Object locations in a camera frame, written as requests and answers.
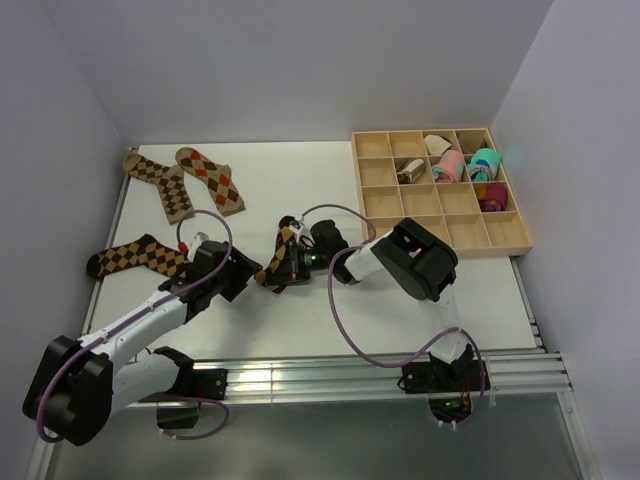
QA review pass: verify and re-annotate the cream rolled sock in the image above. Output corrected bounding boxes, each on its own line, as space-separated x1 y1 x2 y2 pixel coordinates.
424 134 452 156

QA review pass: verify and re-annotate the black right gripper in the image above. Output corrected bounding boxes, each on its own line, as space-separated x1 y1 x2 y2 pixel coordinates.
269 240 334 286

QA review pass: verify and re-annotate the brown yellow argyle sock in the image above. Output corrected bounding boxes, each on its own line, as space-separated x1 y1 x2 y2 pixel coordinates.
86 234 189 280

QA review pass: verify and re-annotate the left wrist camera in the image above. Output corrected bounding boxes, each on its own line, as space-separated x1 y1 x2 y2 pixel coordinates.
178 232 209 253

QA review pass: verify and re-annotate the brown tan striped sock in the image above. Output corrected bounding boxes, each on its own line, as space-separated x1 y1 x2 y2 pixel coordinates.
396 158 426 185

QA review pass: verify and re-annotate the maroon rolled sock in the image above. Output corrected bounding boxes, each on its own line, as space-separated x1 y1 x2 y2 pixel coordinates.
476 183 508 212

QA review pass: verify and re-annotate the teal rolled sock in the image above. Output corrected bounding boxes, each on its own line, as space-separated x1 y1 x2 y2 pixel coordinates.
468 148 502 182

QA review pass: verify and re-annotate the tan orange argyle sock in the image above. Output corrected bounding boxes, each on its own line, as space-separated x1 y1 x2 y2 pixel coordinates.
175 147 246 216

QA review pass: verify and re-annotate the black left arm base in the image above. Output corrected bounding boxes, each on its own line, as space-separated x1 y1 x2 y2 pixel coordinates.
140 368 230 437

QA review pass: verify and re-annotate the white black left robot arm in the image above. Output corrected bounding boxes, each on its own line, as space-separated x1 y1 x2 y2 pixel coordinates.
22 240 261 446

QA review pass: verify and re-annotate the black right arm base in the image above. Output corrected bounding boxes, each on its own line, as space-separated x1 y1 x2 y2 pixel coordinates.
397 345 491 424

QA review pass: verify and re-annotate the pink rolled sock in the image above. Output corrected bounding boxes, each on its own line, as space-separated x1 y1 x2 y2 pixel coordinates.
432 149 465 184

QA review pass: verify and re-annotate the wooden compartment organizer box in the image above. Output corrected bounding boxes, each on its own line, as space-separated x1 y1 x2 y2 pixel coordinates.
351 128 533 258

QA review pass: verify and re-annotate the dark brown tan argyle sock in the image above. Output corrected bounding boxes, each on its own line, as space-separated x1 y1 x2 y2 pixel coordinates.
254 215 301 295

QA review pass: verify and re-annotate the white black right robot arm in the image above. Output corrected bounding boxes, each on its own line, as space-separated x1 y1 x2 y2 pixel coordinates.
269 217 477 390

